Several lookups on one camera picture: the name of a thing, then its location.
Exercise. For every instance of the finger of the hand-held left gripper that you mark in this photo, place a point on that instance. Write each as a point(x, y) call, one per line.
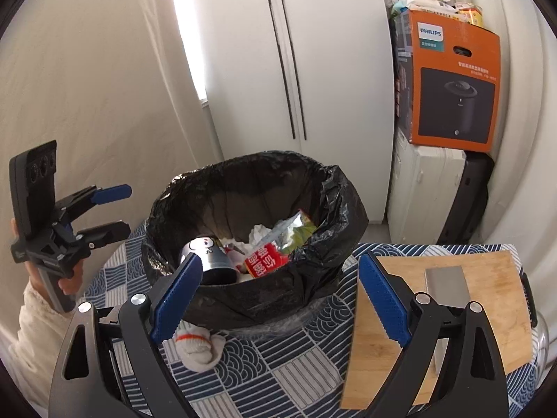
point(114, 192)
point(111, 231)

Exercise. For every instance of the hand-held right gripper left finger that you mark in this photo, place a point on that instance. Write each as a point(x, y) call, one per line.
point(176, 302)

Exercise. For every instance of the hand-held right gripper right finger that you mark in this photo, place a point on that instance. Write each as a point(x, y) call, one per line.
point(385, 300)

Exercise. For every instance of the white sock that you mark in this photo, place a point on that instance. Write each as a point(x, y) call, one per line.
point(198, 348)

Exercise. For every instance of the grey and black skull cup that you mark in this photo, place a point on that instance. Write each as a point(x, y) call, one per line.
point(204, 252)

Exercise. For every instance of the bin with black liner bag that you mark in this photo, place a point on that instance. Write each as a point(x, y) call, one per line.
point(261, 305)

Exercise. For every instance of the white tissue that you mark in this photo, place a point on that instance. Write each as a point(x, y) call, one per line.
point(261, 233)

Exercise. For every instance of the green yellow snack wrapper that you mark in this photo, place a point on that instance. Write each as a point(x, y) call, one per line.
point(296, 230)

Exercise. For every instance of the person's left forearm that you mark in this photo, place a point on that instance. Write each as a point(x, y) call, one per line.
point(39, 348)

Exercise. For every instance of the person's left hand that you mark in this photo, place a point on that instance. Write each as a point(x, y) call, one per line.
point(69, 283)

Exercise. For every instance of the wooden cutting board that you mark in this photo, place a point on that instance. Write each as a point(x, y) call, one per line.
point(491, 313)

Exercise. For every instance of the white suitcase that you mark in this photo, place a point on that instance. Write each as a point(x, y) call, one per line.
point(424, 191)

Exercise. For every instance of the blue patterned tablecloth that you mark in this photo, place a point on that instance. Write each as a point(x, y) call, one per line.
point(283, 370)

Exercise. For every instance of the black suitcase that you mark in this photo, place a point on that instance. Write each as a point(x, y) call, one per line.
point(472, 200)

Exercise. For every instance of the orange appliance box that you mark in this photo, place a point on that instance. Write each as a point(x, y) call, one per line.
point(452, 87)

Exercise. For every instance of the white wardrobe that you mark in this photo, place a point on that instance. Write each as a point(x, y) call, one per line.
point(304, 74)

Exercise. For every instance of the pile of packets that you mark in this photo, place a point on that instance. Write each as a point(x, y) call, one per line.
point(435, 2)

